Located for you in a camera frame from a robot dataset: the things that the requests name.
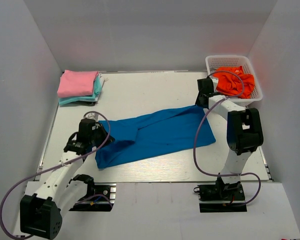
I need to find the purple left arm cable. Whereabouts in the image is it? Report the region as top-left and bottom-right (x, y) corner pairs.
(0, 110), (114, 240)

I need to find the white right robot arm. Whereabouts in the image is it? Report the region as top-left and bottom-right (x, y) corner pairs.
(193, 77), (264, 200)

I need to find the blue t shirt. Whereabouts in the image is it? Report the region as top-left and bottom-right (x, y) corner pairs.
(95, 105), (216, 169)

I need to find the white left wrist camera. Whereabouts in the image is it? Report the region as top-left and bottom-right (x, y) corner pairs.
(83, 112), (98, 121)

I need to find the orange t shirt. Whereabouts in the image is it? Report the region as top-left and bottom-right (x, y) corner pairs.
(212, 66), (255, 99)

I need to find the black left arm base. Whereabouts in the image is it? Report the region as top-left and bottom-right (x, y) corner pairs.
(69, 183), (117, 212)

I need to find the folded mint t shirt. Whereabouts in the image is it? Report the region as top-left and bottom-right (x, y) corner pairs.
(58, 73), (104, 106)

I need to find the white plastic laundry basket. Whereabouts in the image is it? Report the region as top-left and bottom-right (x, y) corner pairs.
(205, 55), (263, 107)

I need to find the folded pink t shirt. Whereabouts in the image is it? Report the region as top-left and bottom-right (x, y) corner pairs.
(57, 70), (99, 98)

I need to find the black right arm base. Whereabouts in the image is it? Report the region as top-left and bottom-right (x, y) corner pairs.
(193, 184), (247, 213)

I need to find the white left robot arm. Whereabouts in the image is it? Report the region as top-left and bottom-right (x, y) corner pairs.
(20, 117), (115, 240)

